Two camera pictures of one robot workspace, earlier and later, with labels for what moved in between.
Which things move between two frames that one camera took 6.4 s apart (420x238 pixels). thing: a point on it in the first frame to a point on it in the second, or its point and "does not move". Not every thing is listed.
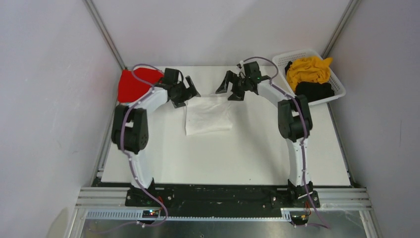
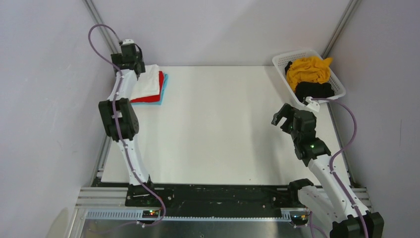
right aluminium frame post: x=345 y=19 does not move
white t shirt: x=208 y=114 to x=147 y=84
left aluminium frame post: x=97 y=17 does not move
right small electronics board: x=299 y=219 does not move
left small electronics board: x=150 y=213 does not move
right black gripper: x=230 y=77 to x=288 y=111
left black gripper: x=179 y=102 to x=117 y=59
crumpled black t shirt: x=312 y=91 does not move
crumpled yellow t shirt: x=314 y=69 does not move
